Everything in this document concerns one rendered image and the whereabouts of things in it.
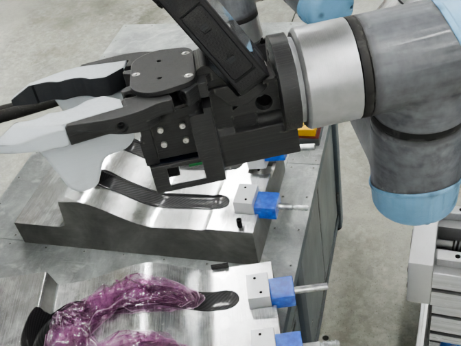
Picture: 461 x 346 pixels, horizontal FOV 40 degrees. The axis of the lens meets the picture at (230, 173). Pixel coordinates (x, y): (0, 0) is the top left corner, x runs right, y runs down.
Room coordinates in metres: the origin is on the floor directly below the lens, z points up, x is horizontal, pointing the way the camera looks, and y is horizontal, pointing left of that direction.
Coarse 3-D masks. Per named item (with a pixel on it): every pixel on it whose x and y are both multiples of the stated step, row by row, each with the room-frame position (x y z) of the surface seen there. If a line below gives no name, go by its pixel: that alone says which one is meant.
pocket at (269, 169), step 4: (268, 164) 0.95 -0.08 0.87; (272, 164) 0.94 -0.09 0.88; (264, 168) 0.94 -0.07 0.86; (268, 168) 0.94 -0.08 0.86; (272, 168) 0.93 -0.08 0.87; (248, 172) 0.92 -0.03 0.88; (252, 172) 0.94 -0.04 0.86; (256, 172) 0.94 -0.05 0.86; (260, 172) 0.93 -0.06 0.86; (264, 172) 0.93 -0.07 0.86; (268, 172) 0.93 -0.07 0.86; (272, 172) 0.91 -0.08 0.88
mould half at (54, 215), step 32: (128, 160) 0.99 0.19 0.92; (64, 192) 0.92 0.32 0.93; (96, 192) 0.90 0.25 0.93; (192, 192) 0.89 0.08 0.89; (224, 192) 0.87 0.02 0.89; (32, 224) 0.93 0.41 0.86; (64, 224) 0.90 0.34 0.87; (96, 224) 0.87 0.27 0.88; (128, 224) 0.85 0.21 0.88; (160, 224) 0.83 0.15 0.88; (192, 224) 0.81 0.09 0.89; (224, 224) 0.79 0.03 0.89; (256, 224) 0.78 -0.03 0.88; (192, 256) 0.80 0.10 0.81; (224, 256) 0.78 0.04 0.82; (256, 256) 0.75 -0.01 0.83
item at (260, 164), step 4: (300, 144) 0.90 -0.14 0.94; (304, 144) 0.90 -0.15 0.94; (308, 144) 0.89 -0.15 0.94; (312, 144) 0.89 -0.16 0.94; (300, 148) 0.89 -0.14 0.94; (304, 148) 0.89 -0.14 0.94; (308, 148) 0.89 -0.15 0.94; (312, 148) 0.88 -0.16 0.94; (280, 156) 0.89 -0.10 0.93; (284, 156) 0.89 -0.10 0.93; (260, 160) 0.90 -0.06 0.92; (264, 160) 0.90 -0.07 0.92; (268, 160) 0.90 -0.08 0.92; (272, 160) 0.90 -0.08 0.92; (276, 160) 0.89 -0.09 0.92; (280, 160) 0.89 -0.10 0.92; (284, 160) 0.89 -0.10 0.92; (248, 164) 0.91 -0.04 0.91; (252, 164) 0.91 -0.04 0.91; (256, 164) 0.90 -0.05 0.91; (260, 164) 0.90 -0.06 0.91; (264, 164) 0.90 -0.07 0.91; (248, 168) 0.91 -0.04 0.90; (252, 168) 0.91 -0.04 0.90; (256, 168) 0.90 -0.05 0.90; (260, 168) 0.90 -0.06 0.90
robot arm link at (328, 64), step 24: (312, 24) 0.40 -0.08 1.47; (336, 24) 0.39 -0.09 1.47; (312, 48) 0.37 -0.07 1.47; (336, 48) 0.37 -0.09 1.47; (312, 72) 0.36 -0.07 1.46; (336, 72) 0.35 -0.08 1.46; (360, 72) 0.35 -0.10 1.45; (312, 96) 0.35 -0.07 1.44; (336, 96) 0.35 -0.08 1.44; (360, 96) 0.35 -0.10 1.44; (312, 120) 0.35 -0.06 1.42; (336, 120) 0.35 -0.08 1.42
